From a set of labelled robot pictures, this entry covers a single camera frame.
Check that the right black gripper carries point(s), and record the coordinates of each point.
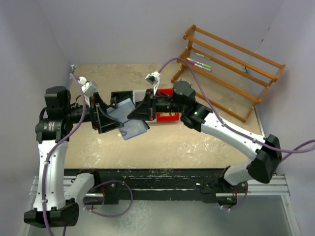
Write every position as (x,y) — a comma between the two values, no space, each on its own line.
(145,110)

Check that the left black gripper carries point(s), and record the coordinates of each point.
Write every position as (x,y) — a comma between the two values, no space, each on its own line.
(102,117)

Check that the black card holder wallet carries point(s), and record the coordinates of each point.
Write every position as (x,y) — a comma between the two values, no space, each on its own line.
(131,127)

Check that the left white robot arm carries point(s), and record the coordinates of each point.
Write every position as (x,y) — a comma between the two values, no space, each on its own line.
(53,206)

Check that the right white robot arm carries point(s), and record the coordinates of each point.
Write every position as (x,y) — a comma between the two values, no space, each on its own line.
(262,152)

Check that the white plastic bin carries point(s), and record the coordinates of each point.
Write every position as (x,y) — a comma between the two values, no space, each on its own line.
(144,101)

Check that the red plastic bin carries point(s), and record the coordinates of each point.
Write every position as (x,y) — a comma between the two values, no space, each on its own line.
(166,117)

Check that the black plastic bin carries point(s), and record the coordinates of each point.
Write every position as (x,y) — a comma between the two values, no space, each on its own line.
(122,95)

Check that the pink marker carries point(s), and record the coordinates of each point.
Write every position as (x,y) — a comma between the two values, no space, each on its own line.
(200,66)

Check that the green capped marker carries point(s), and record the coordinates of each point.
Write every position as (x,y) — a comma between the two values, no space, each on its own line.
(199,63)

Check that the grey marker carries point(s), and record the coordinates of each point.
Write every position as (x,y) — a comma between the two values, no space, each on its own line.
(201,55)

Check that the wooden tiered rack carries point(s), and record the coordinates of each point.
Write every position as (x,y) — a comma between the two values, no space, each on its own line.
(239,79)

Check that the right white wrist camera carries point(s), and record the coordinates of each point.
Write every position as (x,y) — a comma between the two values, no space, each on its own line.
(154,79)

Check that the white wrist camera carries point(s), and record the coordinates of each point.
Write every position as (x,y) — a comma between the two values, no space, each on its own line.
(154,79)
(88,87)

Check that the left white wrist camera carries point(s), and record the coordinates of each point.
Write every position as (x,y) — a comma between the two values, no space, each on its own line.
(88,87)

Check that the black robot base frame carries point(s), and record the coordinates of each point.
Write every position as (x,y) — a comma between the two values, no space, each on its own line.
(113,185)

